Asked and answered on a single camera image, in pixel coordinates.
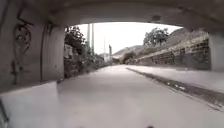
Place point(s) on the grey cracked concrete road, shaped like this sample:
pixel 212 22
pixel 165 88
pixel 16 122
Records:
pixel 113 100

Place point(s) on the dark tree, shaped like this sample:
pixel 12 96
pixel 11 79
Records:
pixel 75 38

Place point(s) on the pole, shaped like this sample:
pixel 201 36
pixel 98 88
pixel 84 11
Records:
pixel 88 35
pixel 92 38
pixel 110 53

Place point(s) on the overgrown stone wall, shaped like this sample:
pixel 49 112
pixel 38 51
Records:
pixel 75 65

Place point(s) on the bush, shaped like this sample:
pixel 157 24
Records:
pixel 128 56

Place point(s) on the robot's own part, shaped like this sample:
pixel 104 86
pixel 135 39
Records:
pixel 150 127

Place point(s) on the concrete underpass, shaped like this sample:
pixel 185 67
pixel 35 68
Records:
pixel 50 50

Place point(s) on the hill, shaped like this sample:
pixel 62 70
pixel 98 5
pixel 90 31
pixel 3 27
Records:
pixel 186 35

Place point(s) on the pale concrete pavement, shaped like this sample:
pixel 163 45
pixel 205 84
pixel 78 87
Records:
pixel 200 78

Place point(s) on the dark gravel strip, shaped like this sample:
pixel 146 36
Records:
pixel 186 88

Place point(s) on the stone retaining wall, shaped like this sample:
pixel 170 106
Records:
pixel 180 55

